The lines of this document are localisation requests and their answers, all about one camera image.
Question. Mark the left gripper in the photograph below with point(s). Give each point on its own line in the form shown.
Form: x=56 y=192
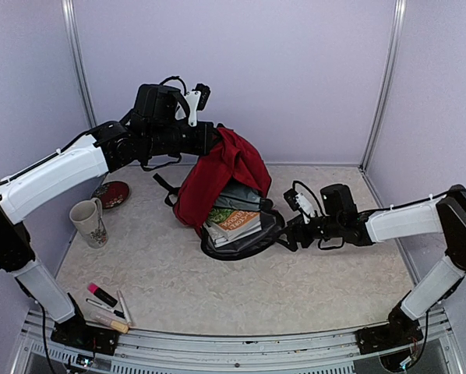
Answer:
x=203 y=142

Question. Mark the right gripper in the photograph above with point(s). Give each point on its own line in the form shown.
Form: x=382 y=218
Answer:
x=298 y=227

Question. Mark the red student backpack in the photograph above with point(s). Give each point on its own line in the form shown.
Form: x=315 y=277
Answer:
x=233 y=158

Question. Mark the orange treehouse book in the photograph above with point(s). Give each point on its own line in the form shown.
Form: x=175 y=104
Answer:
x=232 y=223

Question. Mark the white coffee cover book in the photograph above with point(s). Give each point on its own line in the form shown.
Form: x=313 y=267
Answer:
x=217 y=238

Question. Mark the silver marker pen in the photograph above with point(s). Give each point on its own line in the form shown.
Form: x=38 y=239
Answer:
x=125 y=308

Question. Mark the grey pencil case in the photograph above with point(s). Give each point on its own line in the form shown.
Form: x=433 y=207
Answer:
x=237 y=196

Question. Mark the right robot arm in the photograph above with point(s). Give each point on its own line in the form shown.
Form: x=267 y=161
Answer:
x=333 y=220

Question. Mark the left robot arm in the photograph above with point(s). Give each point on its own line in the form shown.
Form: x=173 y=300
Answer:
x=163 y=121

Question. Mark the red floral round tin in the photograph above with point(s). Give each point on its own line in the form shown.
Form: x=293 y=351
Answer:
x=112 y=194

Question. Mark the floral ceramic mug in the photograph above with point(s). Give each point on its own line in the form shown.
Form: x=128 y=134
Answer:
x=87 y=217

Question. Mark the black pen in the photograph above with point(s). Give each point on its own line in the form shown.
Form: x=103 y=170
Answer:
x=112 y=310

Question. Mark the pink highlighter marker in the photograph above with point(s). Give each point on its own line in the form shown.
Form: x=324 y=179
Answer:
x=102 y=295

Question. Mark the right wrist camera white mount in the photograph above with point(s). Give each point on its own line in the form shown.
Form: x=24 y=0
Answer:
x=299 y=203

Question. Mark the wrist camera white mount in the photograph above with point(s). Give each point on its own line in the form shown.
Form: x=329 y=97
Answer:
x=197 y=101
x=299 y=203

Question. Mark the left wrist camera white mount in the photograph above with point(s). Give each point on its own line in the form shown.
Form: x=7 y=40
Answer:
x=197 y=101

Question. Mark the aluminium front rail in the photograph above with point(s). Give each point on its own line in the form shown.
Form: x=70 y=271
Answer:
x=145 y=351

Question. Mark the left aluminium corner post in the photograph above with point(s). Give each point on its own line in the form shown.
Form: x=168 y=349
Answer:
x=69 y=16

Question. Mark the aluminium corner post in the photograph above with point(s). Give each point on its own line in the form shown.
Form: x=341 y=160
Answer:
x=69 y=16
x=386 y=83

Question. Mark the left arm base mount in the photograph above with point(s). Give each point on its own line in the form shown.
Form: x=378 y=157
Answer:
x=76 y=333

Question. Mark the right aluminium corner post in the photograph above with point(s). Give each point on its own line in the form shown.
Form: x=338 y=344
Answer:
x=386 y=83

